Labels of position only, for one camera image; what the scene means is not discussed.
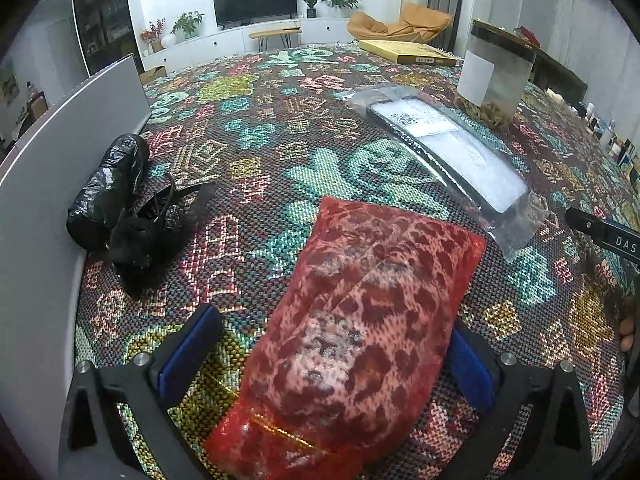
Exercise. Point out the black glass display cabinet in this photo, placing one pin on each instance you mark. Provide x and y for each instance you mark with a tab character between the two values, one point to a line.
102	15

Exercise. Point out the bushy green potted plant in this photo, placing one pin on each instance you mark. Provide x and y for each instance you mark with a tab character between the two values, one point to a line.
187	24

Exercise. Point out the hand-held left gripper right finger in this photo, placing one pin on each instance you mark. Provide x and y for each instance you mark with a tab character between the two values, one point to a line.
472	375

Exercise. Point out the wall picture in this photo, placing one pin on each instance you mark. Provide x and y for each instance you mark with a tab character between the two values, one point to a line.
9	82

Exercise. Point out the red leopard print pouch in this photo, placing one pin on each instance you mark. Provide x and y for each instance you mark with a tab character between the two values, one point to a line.
350	320

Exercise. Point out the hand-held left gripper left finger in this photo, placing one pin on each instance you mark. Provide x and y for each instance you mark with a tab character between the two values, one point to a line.
187	355

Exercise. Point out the clear container with black lid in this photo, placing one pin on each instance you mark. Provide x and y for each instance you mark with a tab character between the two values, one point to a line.
492	75

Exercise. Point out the wooden bench table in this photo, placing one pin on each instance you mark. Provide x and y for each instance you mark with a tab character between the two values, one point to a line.
275	34

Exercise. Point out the clear plastic flat package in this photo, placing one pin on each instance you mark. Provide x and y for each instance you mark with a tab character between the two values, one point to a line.
450	140

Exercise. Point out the round white vase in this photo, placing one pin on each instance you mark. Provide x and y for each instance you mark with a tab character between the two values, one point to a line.
168	40

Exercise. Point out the long white cabinet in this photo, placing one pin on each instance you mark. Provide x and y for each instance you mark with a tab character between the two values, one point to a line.
220	42

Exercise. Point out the black flat television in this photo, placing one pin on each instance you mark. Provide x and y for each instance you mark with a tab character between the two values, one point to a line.
255	2

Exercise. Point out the grey panel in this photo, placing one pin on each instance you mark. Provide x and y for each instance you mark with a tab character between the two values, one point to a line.
50	185

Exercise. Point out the flat yellow box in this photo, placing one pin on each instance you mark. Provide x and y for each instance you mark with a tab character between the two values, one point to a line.
407	52

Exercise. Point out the small potted plant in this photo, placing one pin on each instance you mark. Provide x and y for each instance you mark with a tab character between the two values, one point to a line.
310	6

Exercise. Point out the black plastic bag roll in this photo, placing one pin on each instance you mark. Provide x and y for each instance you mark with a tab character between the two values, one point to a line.
107	185

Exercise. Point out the cardboard box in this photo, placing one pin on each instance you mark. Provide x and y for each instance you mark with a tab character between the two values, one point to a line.
152	75

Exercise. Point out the red flowers in vase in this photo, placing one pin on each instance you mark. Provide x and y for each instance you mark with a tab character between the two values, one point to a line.
152	35

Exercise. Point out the person's right hand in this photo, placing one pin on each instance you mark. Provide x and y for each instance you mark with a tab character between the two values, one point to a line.
629	325

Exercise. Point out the orange lounge chair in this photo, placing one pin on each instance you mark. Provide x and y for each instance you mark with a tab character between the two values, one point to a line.
400	25

